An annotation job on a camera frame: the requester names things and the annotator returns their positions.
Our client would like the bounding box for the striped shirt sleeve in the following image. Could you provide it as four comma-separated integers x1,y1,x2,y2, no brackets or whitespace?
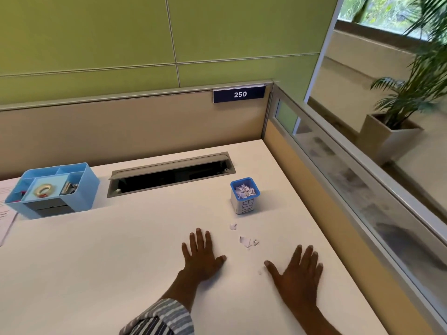
119,298,195,335

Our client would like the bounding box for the white printed paper sheet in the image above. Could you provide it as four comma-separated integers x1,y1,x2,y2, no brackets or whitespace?
0,177,22,247

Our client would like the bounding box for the person's right forearm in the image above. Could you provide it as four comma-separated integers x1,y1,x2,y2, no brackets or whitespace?
289,301,342,335

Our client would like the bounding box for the blue-rimmed white pen cup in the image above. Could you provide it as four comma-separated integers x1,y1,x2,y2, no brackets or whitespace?
230,177,262,216

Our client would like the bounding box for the tape roll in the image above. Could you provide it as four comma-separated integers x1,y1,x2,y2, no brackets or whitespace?
34,184,56,198

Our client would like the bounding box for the beige cubicle partition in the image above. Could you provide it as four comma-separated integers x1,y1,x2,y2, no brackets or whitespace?
0,79,274,182

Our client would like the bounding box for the glass-topped side partition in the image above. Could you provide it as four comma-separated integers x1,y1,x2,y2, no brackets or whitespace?
263,83,447,335

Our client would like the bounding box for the pile of torn paper scraps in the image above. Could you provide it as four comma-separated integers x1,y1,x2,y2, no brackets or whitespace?
235,184,257,199

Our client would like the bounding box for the blue desk organizer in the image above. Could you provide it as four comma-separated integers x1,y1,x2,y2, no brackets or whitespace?
4,162,100,220

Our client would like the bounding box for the dark blue desk sign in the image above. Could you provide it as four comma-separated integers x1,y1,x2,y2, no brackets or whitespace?
213,86,266,104

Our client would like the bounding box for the person's left forearm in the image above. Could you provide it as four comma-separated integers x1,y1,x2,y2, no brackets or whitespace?
163,270,204,312

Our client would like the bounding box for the grey desk cable tray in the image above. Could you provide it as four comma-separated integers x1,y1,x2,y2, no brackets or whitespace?
106,151,237,199

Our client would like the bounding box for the person's right hand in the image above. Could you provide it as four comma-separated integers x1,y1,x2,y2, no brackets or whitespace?
264,244,324,308

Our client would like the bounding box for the beige square planter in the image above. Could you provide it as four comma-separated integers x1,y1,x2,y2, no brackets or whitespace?
356,113,425,167

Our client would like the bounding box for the window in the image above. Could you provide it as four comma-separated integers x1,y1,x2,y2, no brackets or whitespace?
337,0,447,40

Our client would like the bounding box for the green palm plant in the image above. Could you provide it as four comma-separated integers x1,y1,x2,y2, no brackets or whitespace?
353,0,447,131

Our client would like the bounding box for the person's left hand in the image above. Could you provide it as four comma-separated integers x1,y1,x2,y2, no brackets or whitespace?
181,228,227,282

